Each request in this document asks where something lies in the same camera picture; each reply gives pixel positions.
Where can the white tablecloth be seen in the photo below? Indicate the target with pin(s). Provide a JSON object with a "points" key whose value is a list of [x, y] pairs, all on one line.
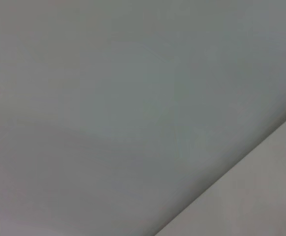
{"points": [[108, 98]]}

